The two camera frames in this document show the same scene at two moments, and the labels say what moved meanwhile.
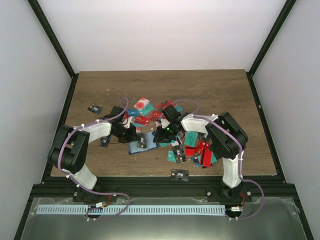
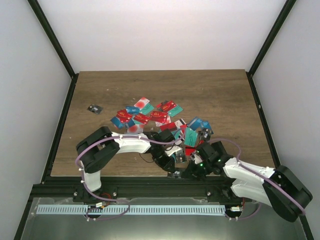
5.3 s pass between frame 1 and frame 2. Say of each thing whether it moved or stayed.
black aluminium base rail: stayed
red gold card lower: stayed
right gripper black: moved
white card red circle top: stayed
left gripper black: moved
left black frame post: stayed
